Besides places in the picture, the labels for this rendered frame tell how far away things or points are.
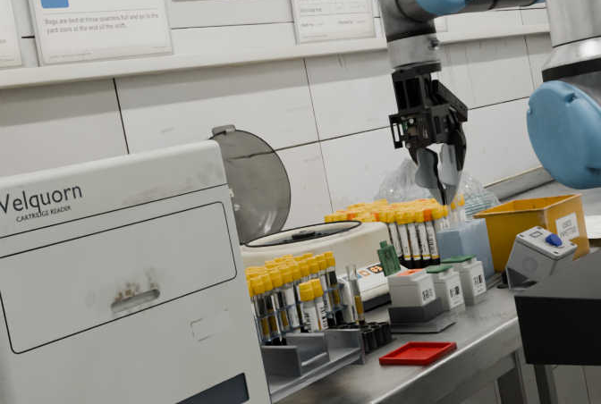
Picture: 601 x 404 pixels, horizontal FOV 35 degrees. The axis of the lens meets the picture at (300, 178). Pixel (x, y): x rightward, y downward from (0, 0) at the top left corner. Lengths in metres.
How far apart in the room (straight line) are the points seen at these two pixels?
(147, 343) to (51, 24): 0.86
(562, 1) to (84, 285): 0.55
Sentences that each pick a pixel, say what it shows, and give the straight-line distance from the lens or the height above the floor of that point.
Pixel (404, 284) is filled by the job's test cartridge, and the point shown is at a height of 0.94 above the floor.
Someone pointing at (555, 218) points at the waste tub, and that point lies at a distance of 1.56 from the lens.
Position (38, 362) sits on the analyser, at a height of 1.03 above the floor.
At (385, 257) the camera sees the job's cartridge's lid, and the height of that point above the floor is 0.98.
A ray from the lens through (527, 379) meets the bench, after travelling 1.35.
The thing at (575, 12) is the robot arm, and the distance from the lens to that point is 1.01.
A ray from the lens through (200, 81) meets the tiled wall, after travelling 1.81.
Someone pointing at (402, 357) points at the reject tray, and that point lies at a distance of 1.13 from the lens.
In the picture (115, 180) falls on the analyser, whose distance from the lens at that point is 0.83.
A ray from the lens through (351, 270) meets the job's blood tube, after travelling 1.25.
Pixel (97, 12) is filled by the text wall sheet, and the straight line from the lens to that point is 1.68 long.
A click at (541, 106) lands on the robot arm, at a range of 1.02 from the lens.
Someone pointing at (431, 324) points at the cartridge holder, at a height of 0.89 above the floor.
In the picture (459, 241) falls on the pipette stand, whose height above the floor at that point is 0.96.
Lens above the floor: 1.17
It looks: 3 degrees down
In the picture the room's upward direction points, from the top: 11 degrees counter-clockwise
